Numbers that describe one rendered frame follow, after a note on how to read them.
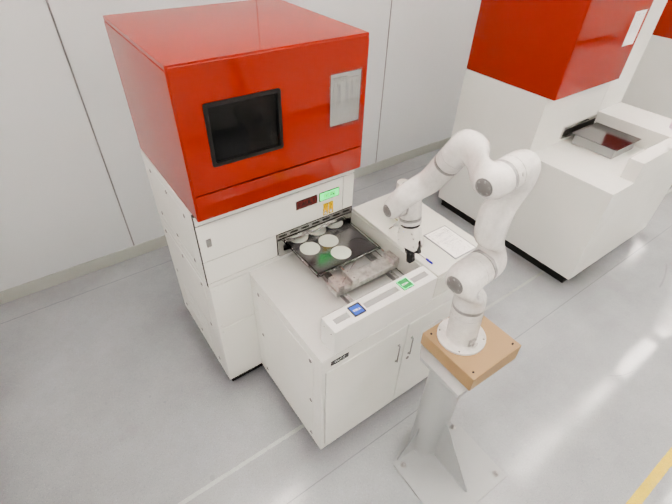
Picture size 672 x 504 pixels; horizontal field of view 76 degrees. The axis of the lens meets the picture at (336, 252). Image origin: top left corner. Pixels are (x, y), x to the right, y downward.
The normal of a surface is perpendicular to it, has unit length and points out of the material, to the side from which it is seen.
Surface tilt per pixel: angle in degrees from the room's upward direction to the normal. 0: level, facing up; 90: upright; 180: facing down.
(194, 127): 90
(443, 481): 0
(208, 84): 90
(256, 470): 0
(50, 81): 90
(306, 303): 0
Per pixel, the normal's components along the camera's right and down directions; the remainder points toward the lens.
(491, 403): 0.03, -0.76
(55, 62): 0.58, 0.54
